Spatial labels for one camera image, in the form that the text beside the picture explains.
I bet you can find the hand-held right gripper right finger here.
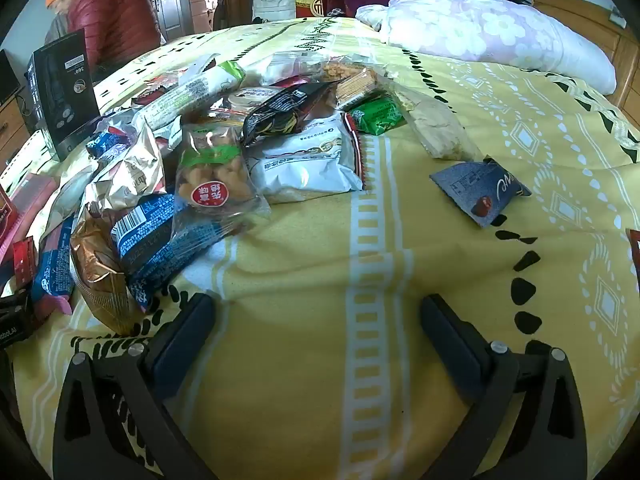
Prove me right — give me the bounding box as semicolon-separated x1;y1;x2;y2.
419;294;588;480

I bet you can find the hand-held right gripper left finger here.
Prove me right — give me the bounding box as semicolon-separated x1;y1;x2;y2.
52;292;218;480

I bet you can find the pile of mixed snack bags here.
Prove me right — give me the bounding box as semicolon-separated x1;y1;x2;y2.
0;52;485;338

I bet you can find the red snack box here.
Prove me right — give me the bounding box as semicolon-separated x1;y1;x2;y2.
0;187;20;246

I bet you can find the pink flat box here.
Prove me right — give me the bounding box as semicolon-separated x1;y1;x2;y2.
0;172;58;266

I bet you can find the yellow patterned blanket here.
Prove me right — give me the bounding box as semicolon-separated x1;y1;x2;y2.
10;15;640;480

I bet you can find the blue chocolate packet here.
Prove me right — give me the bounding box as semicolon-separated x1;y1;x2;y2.
429;157;532;229

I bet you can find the wooden dresser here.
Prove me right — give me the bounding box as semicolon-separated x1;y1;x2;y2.
0;85;38;171

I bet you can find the black printed carton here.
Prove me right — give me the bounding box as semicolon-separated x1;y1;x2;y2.
25;29;102;162

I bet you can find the black flat monitor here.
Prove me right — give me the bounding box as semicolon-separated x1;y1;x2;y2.
0;50;22;106

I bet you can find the floral pillow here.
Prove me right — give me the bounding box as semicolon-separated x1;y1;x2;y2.
355;0;618;95

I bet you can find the white tote bag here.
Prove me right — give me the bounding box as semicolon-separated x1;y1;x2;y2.
251;0;297;23

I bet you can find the wooden headboard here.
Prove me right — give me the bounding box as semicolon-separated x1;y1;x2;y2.
530;0;640;111

